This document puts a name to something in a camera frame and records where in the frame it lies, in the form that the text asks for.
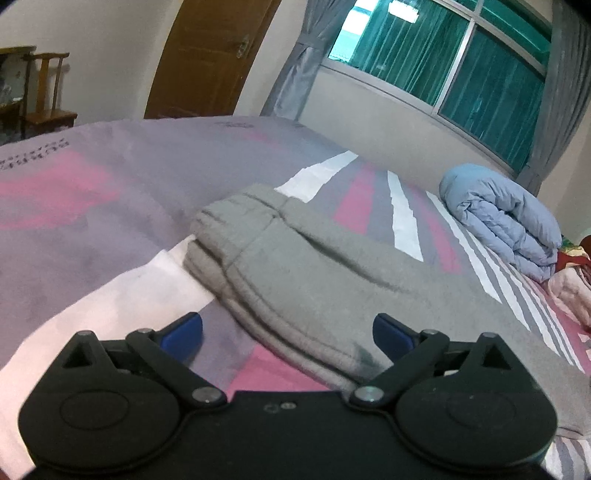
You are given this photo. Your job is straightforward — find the grey sweat pants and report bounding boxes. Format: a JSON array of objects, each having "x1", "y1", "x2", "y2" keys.
[{"x1": 185, "y1": 185, "x2": 590, "y2": 438}]

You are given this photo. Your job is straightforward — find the purple pink striped bed sheet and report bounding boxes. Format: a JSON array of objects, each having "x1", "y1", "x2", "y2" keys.
[{"x1": 1, "y1": 117, "x2": 590, "y2": 479}]

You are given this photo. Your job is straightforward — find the folded light blue duvet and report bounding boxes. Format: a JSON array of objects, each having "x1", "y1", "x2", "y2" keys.
[{"x1": 439, "y1": 164, "x2": 562, "y2": 283}]

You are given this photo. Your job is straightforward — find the wooden chair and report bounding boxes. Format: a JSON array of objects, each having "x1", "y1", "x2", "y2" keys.
[{"x1": 20, "y1": 52, "x2": 78, "y2": 140}]

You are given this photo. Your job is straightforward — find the grey curtain left of window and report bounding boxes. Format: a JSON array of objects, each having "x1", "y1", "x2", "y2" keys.
[{"x1": 260, "y1": 0, "x2": 355, "y2": 121}]

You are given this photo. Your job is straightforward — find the grey curtain of window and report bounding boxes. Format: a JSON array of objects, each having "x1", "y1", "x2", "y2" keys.
[
  {"x1": 260, "y1": 0, "x2": 355, "y2": 121},
  {"x1": 516, "y1": 1, "x2": 590, "y2": 196}
]

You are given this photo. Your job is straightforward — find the window with teal glass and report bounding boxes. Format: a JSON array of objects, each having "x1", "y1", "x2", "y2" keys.
[{"x1": 328, "y1": 1, "x2": 551, "y2": 174}]

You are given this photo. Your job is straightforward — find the grey curtain right of window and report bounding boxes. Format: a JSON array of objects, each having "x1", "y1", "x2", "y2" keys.
[{"x1": 516, "y1": 1, "x2": 590, "y2": 196}]

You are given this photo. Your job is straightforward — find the brown wooden door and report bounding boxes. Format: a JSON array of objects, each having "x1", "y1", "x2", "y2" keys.
[{"x1": 144, "y1": 0, "x2": 280, "y2": 119}]

